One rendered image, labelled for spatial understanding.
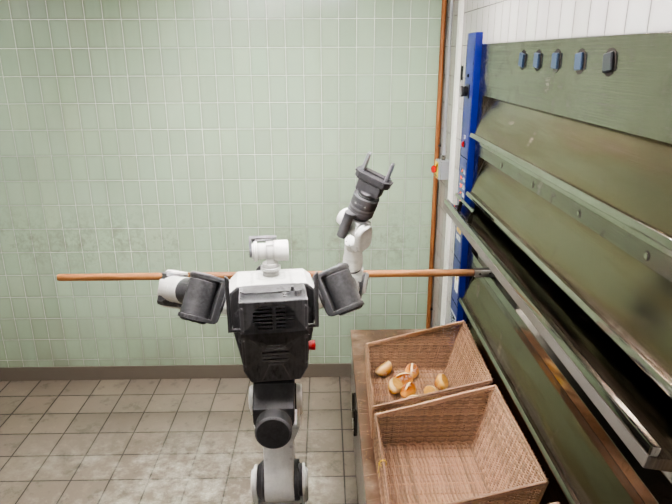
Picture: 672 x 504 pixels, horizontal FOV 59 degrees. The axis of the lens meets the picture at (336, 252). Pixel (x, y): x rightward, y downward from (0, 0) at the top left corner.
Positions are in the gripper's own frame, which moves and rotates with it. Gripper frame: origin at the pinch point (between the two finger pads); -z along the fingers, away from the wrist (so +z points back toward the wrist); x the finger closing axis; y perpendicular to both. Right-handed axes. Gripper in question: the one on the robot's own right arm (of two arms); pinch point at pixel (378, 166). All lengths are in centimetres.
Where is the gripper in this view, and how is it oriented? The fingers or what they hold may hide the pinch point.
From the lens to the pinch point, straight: 189.3
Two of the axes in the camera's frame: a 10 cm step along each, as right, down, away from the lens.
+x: -8.7, -4.6, 1.9
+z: -3.0, 7.9, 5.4
